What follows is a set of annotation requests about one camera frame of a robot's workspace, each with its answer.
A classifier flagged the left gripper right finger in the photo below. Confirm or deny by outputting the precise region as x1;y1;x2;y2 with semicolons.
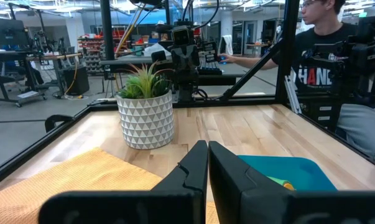
208;140;297;224

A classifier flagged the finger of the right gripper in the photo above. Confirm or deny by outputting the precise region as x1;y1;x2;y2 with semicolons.
201;41;219;64
150;49;167;64

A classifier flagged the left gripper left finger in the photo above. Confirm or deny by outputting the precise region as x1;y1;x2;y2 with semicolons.
150;139;209;224

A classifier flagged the backlit computer keyboard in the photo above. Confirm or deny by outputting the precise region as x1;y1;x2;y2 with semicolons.
198;67;223;76

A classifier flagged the white hanging cloth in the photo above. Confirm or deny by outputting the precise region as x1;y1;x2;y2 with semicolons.
221;34;234;55

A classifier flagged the grey desk with keyboard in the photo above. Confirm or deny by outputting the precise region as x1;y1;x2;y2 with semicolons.
99;55;280;86

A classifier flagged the shelf with red bins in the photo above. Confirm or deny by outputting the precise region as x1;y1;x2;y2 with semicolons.
78;29;126;75

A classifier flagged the succulent in white patterned pot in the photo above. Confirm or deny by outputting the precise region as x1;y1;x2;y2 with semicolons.
115;60;175;151

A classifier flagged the teal plastic tub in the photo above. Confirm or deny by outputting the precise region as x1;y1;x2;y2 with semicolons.
236;154;338;192

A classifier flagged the black floor box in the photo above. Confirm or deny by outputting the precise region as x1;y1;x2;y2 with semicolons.
63;65;90;96

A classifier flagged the silver aluminium strut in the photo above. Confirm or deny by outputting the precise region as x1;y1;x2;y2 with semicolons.
284;75;302;114

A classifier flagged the black box with white labels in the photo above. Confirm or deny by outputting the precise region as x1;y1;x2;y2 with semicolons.
295;93;342;133

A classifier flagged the person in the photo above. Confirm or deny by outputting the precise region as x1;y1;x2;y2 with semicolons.
218;0;375;159

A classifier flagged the orange waffle cloth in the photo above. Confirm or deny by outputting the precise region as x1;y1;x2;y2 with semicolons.
0;146;221;224

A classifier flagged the background desk with monitor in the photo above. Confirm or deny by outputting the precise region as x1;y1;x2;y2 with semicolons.
0;17;82;108

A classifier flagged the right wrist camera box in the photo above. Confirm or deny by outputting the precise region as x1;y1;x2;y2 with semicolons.
171;25;191;47

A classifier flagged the black metal rig frame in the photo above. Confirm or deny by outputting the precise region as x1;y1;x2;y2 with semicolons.
0;0;375;190

